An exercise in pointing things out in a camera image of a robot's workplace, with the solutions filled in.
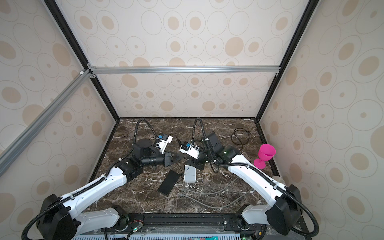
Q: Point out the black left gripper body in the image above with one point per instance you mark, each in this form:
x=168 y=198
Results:
x=166 y=159

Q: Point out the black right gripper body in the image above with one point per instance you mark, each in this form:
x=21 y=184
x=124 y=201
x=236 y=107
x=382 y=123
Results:
x=198 y=163

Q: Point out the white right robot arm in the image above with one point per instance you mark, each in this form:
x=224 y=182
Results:
x=283 y=204

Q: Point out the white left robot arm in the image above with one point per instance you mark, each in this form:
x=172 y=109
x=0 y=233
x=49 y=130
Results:
x=59 y=217

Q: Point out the pink plastic goblet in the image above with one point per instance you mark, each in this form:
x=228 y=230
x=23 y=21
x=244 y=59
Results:
x=266 y=153

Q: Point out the silver horizontal aluminium bar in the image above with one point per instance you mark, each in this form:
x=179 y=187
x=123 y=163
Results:
x=185 y=70

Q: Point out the silver diagonal aluminium bar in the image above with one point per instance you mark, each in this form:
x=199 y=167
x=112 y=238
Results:
x=22 y=141

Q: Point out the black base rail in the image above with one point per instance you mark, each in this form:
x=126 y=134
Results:
x=230 y=221

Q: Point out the black vertical frame post left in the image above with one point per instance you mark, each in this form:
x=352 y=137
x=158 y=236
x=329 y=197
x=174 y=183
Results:
x=59 y=18

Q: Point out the black vertical frame post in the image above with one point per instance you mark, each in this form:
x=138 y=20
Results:
x=302 y=25
x=59 y=18

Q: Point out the black vertical frame post right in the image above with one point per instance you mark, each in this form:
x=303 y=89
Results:
x=302 y=25

